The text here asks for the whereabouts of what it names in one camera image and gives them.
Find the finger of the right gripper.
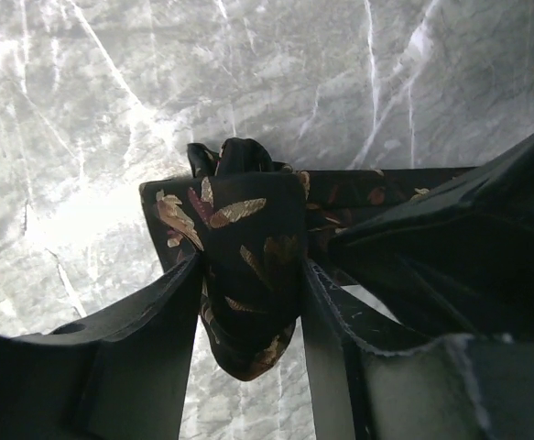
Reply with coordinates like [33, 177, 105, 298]
[329, 134, 534, 336]

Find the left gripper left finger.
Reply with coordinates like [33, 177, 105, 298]
[0, 255, 202, 439]

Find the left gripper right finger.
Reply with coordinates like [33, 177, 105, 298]
[301, 260, 534, 439]

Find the dark floral patterned tie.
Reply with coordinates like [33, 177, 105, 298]
[139, 137, 462, 381]

